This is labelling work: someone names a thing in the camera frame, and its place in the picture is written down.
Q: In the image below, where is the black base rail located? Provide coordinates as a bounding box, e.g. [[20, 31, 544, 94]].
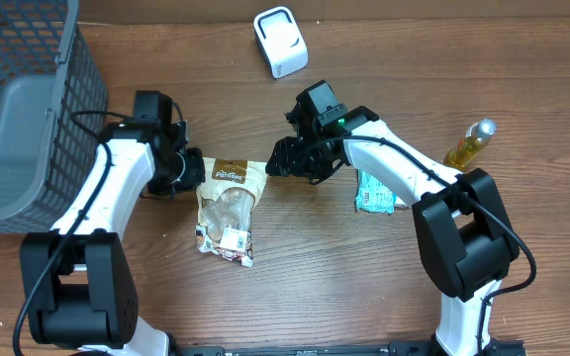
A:
[[165, 339, 527, 356]]

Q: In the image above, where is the white barcode scanner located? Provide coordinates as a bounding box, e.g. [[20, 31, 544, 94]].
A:
[[253, 6, 309, 79]]

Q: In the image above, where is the dark grey plastic basket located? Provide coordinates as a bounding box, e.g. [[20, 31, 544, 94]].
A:
[[0, 0, 108, 232]]

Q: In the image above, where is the teal wipes packet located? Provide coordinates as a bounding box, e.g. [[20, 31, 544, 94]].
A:
[[355, 170, 396, 215]]

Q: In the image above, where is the brown snack pouch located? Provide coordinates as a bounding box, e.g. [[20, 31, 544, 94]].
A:
[[196, 157, 267, 245]]

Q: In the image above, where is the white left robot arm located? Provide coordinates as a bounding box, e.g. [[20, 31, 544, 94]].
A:
[[12, 90, 205, 355]]

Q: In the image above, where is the small white brown wrapper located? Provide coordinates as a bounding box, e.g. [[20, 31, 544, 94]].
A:
[[195, 225, 253, 268]]

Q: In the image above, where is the teal tissue pack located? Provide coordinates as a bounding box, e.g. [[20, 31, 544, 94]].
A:
[[394, 195, 409, 209]]

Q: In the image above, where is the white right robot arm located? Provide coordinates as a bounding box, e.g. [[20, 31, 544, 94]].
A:
[[265, 81, 523, 355]]

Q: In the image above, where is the yellow liquid bottle grey cap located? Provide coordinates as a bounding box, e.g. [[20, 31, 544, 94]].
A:
[[443, 119, 497, 171]]

